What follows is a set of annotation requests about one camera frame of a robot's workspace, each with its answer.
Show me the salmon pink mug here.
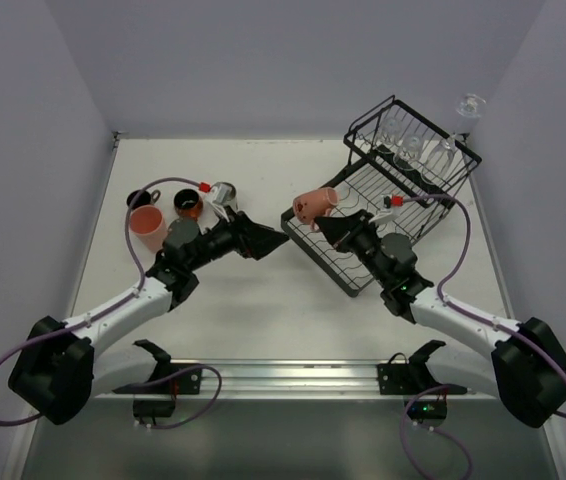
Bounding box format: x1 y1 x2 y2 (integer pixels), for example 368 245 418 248
292 187 339 231

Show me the orange ceramic mug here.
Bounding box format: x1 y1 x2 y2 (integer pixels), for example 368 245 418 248
173 189 203 221

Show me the pink tall tumbler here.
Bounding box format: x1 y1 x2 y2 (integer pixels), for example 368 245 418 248
129 205 168 253

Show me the tall glass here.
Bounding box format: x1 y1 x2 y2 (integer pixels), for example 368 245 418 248
454 93 487 135

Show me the white brown ceramic cup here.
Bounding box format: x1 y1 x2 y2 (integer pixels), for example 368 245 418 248
224 182 239 212

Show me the clear wine glass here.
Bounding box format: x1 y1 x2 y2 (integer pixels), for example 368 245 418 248
422 135 456 184
376 115 404 153
394 133 424 171

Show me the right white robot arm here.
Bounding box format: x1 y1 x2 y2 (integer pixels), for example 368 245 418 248
315 210 566 428

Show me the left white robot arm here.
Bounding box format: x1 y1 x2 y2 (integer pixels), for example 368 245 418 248
8 210 288 425

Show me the right black controller box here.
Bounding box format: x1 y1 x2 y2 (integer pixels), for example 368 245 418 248
407 399 448 423

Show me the black controller box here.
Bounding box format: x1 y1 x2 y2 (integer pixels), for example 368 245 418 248
132 399 176 424
407 399 448 423

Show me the left black controller box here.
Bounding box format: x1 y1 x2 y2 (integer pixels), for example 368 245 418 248
132 399 176 424

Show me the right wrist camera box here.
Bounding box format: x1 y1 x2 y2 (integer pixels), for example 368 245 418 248
370 195 404 225

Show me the black wire dish rack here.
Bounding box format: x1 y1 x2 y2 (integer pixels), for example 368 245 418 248
280 95 482 299

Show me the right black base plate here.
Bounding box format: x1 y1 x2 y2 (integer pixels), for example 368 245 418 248
376 363 442 396

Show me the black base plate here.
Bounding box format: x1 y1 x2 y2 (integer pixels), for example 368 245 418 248
376 363 442 396
114 362 202 396

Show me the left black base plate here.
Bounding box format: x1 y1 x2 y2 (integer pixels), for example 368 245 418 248
114 362 202 396

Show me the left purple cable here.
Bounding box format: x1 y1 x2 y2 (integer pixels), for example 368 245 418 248
0 176 222 431

